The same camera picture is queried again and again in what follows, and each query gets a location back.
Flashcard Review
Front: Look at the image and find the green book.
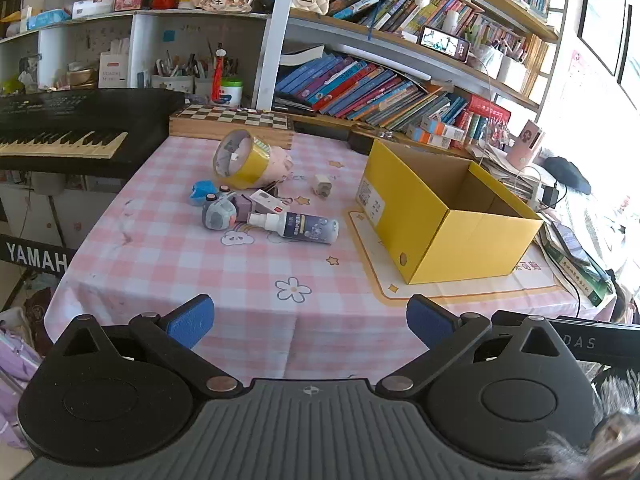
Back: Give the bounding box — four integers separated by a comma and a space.
542, 230, 613, 306

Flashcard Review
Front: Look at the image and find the blue wet wipes pack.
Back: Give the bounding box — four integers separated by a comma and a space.
26, 9, 73, 30

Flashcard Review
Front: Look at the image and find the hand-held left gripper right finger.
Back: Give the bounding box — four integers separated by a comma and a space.
375, 294, 576, 401

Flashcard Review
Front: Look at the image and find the red tassel ornament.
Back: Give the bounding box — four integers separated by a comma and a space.
210, 42, 228, 103

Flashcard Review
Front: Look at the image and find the white paper bag red label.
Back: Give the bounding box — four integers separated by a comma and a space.
98, 39, 132, 90

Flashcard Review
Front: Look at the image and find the white pot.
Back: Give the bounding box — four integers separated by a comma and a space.
500, 55, 528, 91
472, 42, 503, 78

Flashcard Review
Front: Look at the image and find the wooden chess board box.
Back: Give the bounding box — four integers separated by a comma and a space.
169, 104, 295, 150

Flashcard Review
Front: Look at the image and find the black electronic keyboard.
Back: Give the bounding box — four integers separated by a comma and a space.
0, 89, 187, 178

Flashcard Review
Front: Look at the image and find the black case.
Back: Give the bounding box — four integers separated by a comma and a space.
347, 127, 401, 156

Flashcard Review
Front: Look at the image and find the small red white box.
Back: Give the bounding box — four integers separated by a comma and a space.
249, 189, 285, 216

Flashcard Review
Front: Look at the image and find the blue correction tape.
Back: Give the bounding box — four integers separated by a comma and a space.
189, 180, 221, 206

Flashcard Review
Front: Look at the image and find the purple stamp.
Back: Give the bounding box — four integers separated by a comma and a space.
232, 194, 256, 223

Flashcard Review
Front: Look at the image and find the gold bowl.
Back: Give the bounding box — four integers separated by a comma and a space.
67, 67, 98, 88

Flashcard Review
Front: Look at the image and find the yellow cardboard box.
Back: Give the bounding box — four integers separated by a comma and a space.
356, 139, 545, 285

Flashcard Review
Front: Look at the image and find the white jar green lid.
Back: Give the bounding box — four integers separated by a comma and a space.
219, 77, 244, 107

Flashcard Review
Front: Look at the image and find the purple bag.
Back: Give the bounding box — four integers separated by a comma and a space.
0, 327, 46, 451

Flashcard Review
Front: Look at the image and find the black keyboard stand panel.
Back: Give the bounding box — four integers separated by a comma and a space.
0, 232, 76, 276

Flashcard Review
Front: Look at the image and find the white spray bottle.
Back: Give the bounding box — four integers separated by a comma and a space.
246, 210, 340, 245

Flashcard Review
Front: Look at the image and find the grey furry sleeve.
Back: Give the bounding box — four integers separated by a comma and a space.
530, 367, 640, 480

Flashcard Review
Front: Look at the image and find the row of leaning blue books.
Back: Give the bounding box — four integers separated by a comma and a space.
274, 52, 468, 133

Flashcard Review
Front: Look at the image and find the white cubby shelf unit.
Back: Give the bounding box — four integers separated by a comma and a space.
0, 9, 273, 111

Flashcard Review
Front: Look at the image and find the narrow white pen holder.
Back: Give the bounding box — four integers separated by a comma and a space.
194, 55, 216, 97

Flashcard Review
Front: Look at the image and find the grey blue toy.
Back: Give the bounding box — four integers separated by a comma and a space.
201, 191, 238, 231

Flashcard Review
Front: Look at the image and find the pink upright box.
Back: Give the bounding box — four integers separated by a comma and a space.
506, 120, 545, 170

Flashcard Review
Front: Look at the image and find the white mat orange border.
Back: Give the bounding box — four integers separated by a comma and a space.
346, 207, 568, 302

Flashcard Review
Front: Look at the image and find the orange white medicine box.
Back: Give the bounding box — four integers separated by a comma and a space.
406, 127, 451, 150
422, 117, 467, 142

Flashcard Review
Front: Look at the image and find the white cabinet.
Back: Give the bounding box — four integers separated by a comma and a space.
0, 172, 133, 256

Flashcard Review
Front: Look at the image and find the pink plush pouch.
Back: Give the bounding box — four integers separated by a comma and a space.
260, 144, 296, 186

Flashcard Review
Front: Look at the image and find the pink checkered desktop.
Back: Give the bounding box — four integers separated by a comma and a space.
42, 132, 616, 391

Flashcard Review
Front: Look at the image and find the black cap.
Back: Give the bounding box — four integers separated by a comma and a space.
542, 156, 592, 196

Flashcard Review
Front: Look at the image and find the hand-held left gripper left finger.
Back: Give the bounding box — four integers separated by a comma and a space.
50, 294, 243, 401

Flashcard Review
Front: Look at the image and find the black framed wall picture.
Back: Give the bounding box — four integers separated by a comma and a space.
617, 0, 640, 96
577, 0, 627, 77

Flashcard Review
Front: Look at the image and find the row of colourful paperback books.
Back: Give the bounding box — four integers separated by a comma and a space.
327, 0, 551, 86

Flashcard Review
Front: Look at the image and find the wide white pen holder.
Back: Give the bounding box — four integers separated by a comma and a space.
151, 52, 195, 93

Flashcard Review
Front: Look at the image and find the smartphone with lit screen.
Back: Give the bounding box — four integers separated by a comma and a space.
417, 25, 471, 63

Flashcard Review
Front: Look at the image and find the flat white box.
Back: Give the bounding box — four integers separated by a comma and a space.
72, 0, 116, 18

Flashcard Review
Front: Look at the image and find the dark smartphone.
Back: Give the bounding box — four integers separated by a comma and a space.
552, 221, 591, 266

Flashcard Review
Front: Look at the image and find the white and wood bookshelf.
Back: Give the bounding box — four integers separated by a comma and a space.
252, 0, 576, 126

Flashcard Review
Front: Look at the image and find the stack of papers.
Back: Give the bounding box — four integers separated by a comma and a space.
472, 145, 543, 201

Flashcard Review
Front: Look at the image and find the yellow tape roll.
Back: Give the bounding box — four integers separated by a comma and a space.
213, 129, 273, 188

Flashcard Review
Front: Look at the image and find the red boxed book set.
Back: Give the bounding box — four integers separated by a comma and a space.
462, 94, 512, 146

